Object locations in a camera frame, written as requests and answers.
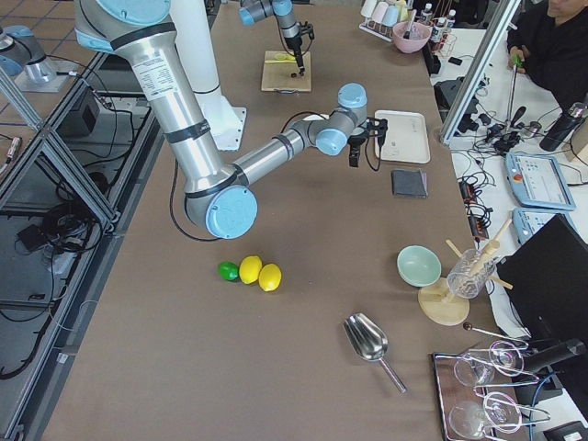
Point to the metal scoop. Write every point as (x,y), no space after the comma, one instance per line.
(371,344)

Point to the pink ice bowl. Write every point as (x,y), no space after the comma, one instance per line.
(419,35)

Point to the blue teach pendant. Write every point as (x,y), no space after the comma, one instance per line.
(537,182)

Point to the wooden cutting board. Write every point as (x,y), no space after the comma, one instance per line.
(276,77)

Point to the grey folded cloth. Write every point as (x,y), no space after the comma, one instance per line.
(408,183)

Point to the lower yellow lemon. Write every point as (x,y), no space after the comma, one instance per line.
(250,269)

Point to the black monitor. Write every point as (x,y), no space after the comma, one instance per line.
(549,278)

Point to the white round plate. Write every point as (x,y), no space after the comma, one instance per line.
(315,117)

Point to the clear glass cup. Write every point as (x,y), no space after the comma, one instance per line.
(470,274)

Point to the wooden cup rack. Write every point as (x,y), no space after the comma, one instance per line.
(445,308)

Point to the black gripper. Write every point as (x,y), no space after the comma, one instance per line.
(293,42)
(355,146)

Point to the upper yellow lemon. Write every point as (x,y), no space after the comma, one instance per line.
(270,277)

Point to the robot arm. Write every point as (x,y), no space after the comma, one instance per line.
(254,11)
(168,47)

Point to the cream rabbit tray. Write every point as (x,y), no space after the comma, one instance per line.
(406,138)

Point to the wine glass rack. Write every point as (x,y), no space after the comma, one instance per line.
(476,392)

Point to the person in black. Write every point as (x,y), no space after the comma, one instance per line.
(549,45)

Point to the green bowl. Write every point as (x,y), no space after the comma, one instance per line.
(418,266)

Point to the green lime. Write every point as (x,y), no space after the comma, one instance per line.
(228,271)

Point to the yellow lemon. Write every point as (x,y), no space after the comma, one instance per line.
(250,269)
(270,277)

